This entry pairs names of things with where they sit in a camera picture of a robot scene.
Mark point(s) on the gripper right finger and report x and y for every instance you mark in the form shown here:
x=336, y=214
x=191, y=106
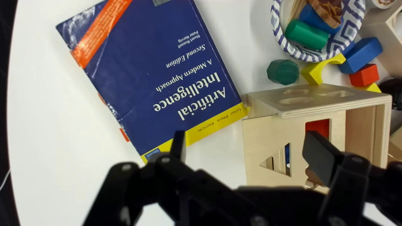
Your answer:
x=348, y=179

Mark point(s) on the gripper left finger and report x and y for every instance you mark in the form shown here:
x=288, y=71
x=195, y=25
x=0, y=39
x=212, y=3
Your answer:
x=125, y=188

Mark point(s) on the wooden box lid with holes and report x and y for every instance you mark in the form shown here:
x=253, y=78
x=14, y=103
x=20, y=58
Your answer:
x=314, y=103

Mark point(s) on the wooden shape sorter box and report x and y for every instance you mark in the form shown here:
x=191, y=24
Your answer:
x=267, y=147

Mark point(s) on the red wooden block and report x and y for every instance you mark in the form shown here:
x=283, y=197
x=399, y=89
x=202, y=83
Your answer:
x=364, y=75
x=317, y=127

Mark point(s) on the blue wooden block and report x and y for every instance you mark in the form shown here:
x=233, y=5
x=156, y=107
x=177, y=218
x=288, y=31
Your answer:
x=361, y=55
x=314, y=18
x=287, y=155

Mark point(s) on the yellow wooden block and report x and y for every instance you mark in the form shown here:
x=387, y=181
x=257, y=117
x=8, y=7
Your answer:
x=372, y=88

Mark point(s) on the black round object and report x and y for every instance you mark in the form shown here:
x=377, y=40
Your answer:
x=392, y=91

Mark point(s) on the yellow arch block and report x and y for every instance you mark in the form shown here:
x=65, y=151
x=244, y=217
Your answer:
x=314, y=71

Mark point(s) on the blue textbook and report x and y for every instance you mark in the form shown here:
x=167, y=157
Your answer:
x=141, y=72

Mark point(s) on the green octagonal block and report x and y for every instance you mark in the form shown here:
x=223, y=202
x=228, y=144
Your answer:
x=282, y=72

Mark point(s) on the blue patterned paper plate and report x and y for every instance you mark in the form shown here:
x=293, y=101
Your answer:
x=342, y=37

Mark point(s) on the green cylinder block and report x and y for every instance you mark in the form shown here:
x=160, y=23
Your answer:
x=306, y=34

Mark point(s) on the brown patterned wooden piece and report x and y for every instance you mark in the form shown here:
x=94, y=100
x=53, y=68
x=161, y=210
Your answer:
x=328, y=11

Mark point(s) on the plain wooden block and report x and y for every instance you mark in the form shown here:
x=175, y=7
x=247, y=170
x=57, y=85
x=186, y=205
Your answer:
x=295, y=11

